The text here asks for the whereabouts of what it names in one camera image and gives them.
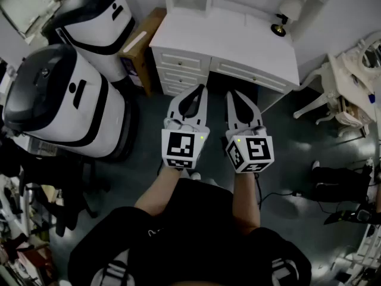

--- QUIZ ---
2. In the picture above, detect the oval white framed mirror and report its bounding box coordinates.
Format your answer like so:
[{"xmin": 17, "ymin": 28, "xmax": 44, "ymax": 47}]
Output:
[{"xmin": 358, "ymin": 36, "xmax": 381, "ymax": 71}]

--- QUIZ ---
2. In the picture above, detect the brown cardboard box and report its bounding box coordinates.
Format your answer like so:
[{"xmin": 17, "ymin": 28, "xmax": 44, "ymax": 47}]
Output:
[{"xmin": 118, "ymin": 7, "xmax": 167, "ymax": 97}]

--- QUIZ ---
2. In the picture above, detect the person's right forearm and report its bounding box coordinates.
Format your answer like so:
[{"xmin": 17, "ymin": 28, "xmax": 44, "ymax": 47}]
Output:
[{"xmin": 231, "ymin": 171, "xmax": 262, "ymax": 235}]

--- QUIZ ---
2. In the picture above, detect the black office chair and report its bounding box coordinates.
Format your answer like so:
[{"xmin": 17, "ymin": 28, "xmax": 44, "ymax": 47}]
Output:
[{"xmin": 16, "ymin": 152, "xmax": 101, "ymax": 238}]

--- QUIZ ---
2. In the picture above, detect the black electronic device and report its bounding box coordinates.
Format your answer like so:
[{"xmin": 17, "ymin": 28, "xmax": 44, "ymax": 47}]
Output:
[{"xmin": 323, "ymin": 209, "xmax": 373, "ymax": 226}]

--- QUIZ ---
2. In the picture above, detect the white and black wheeled robot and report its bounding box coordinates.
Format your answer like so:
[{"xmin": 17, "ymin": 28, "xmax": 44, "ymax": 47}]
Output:
[
  {"xmin": 1, "ymin": 42, "xmax": 140, "ymax": 161},
  {"xmin": 54, "ymin": 0, "xmax": 136, "ymax": 83}
]

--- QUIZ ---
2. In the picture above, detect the person's black shirt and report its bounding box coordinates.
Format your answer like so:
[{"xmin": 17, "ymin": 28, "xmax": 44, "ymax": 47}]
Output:
[{"xmin": 67, "ymin": 178, "xmax": 313, "ymax": 286}]

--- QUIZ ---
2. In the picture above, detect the white brass desk lamp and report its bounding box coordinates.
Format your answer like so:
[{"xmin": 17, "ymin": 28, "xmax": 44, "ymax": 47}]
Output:
[{"xmin": 270, "ymin": 0, "xmax": 302, "ymax": 38}]

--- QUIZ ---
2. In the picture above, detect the person's left forearm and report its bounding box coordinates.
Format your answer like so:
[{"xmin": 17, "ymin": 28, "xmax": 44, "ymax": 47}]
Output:
[{"xmin": 133, "ymin": 167, "xmax": 183, "ymax": 217}]

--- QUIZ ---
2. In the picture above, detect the grey striped shoulder strap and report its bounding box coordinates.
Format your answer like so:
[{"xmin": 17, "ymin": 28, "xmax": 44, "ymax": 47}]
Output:
[
  {"xmin": 96, "ymin": 256, "xmax": 132, "ymax": 286},
  {"xmin": 270, "ymin": 257, "xmax": 299, "ymax": 286}
]

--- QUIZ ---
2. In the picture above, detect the white desk with drawers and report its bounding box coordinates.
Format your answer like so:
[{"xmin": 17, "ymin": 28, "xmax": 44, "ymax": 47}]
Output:
[{"xmin": 148, "ymin": 6, "xmax": 301, "ymax": 113}]

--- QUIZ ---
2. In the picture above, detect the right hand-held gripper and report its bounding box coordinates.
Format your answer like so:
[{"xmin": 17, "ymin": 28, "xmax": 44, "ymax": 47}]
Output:
[{"xmin": 224, "ymin": 89, "xmax": 276, "ymax": 174}]

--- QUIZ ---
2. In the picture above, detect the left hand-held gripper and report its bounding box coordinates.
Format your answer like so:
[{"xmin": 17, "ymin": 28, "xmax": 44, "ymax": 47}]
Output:
[{"xmin": 161, "ymin": 83, "xmax": 211, "ymax": 171}]

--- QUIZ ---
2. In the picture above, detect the white metal rack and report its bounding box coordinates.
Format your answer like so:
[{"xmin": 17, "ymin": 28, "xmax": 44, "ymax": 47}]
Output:
[{"xmin": 335, "ymin": 223, "xmax": 381, "ymax": 280}]

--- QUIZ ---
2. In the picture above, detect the wide white desk drawer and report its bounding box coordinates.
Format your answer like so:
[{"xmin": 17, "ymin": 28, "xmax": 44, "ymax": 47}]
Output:
[{"xmin": 213, "ymin": 58, "xmax": 290, "ymax": 94}]

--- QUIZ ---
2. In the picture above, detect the black cable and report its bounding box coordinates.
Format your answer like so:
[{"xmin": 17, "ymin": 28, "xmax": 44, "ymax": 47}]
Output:
[{"xmin": 253, "ymin": 172, "xmax": 300, "ymax": 212}]

